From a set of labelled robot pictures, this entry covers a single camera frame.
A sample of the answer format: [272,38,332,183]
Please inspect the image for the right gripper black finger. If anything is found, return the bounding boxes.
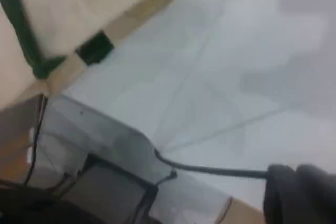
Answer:
[296,165,336,224]
[264,165,300,224]

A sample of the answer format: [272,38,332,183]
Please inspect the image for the white canvas bag green handles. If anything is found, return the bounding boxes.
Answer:
[0,0,218,96]

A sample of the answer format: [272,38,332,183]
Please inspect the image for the black curved object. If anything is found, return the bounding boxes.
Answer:
[0,179,111,224]

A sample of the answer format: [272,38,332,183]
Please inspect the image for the black round cable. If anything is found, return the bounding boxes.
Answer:
[153,148,270,179]

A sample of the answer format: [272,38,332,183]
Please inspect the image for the short thin black wire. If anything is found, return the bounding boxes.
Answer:
[153,170,179,186]

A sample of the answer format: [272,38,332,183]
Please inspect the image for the grey box with dark frame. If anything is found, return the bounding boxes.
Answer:
[65,154,160,224]

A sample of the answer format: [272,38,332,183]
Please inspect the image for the thin black cable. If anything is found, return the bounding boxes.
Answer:
[25,95,49,185]

